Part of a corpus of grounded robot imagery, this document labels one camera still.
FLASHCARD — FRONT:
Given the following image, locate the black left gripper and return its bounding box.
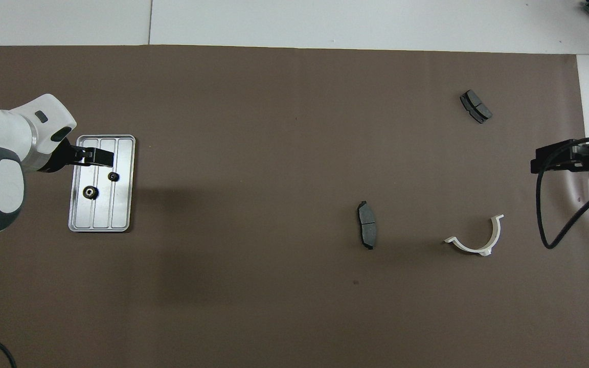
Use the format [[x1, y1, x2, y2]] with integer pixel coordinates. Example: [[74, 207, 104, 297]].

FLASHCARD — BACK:
[[39, 139, 115, 173]]

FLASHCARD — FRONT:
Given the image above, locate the ribbed silver metal tray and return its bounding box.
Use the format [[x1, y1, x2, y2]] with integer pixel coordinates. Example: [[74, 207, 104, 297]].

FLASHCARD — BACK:
[[68, 134, 137, 233]]

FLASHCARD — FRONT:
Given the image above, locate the wide dark brake pad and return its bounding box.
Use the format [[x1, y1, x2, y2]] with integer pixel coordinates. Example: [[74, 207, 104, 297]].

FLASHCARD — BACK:
[[460, 89, 493, 124]]

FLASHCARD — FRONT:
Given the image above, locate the brown paper table mat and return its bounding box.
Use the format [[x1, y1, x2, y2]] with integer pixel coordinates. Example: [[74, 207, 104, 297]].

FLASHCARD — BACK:
[[0, 45, 589, 368]]

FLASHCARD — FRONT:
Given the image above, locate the slim dark brake pad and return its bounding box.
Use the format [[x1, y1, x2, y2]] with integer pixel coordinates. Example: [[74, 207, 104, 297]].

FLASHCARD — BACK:
[[357, 200, 378, 250]]

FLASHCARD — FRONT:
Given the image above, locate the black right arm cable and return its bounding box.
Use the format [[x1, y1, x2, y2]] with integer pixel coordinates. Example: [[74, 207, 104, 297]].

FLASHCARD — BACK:
[[536, 135, 589, 250]]

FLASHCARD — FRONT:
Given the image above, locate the white curved plastic bracket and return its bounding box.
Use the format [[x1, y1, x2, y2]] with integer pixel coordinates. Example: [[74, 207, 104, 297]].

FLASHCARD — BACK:
[[444, 214, 505, 257]]

